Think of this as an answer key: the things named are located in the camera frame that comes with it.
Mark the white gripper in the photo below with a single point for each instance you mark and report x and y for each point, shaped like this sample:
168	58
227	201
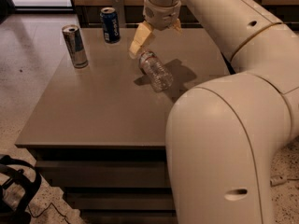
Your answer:
161	15

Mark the clear plastic water bottle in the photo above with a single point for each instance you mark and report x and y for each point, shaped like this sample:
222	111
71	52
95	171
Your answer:
159	76

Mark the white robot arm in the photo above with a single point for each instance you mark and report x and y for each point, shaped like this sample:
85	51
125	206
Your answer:
222	135

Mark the blue Pepsi can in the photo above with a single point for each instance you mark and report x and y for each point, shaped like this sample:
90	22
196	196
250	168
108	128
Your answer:
110	25

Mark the silver Red Bull can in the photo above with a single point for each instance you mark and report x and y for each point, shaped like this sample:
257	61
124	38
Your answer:
75	46

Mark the grey drawer cabinet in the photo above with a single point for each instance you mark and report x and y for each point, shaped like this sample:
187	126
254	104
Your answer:
98	132

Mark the white power strip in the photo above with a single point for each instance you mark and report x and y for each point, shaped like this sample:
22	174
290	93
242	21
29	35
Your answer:
277	180

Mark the left metal wall bracket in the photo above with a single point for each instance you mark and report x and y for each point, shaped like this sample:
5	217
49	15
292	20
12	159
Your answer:
119	7

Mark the black bag with straps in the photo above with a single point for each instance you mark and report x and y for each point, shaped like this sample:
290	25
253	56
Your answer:
22	184

